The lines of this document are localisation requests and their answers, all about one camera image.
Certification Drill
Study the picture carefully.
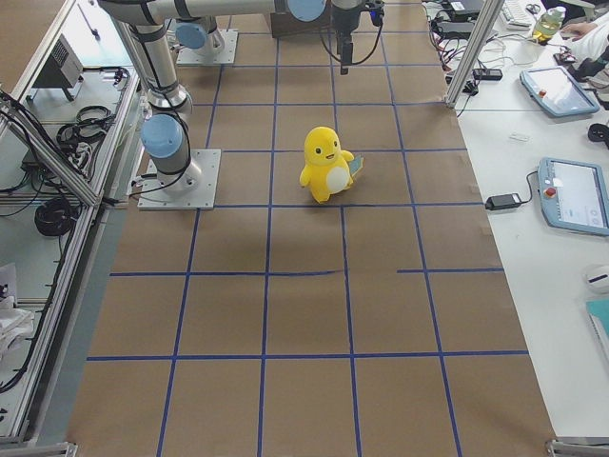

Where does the far teach pendant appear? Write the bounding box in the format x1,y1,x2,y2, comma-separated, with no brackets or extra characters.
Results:
520,66,600,117

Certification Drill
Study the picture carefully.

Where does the black power brick on desk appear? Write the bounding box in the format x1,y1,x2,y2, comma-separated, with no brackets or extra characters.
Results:
484,193,522,211

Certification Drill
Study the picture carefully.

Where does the yellow drink bottle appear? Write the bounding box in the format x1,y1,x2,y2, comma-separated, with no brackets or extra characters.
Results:
532,6,566,45

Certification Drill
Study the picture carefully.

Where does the coiled black cable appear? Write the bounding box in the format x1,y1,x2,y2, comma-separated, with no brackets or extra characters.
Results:
33,195,78,238

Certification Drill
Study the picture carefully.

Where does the yellow plush penguin toy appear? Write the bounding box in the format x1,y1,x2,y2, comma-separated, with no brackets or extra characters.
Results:
299,127,363,204

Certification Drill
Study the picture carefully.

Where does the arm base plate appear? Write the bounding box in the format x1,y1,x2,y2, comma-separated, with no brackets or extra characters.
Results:
176,25,238,67
137,149,222,210

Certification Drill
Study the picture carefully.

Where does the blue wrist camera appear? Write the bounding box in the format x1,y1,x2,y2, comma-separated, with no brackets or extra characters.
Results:
365,0,384,28

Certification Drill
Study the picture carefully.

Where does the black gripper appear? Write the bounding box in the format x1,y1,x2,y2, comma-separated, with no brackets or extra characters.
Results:
331,0,362,75

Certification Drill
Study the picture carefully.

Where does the grey electronics box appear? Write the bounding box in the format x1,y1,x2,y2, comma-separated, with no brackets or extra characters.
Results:
32,34,84,102

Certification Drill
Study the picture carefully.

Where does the near teach pendant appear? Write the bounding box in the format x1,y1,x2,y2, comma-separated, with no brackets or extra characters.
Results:
538,157,608,237

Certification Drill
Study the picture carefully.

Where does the teach pendant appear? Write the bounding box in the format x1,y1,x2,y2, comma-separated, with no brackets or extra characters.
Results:
538,157,608,237
520,66,600,117

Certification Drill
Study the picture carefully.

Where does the aluminium frame post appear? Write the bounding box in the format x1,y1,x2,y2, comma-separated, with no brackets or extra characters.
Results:
444,0,503,108

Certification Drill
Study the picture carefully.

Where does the aluminium side frame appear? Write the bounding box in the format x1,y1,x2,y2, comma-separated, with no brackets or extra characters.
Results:
1,1,140,446

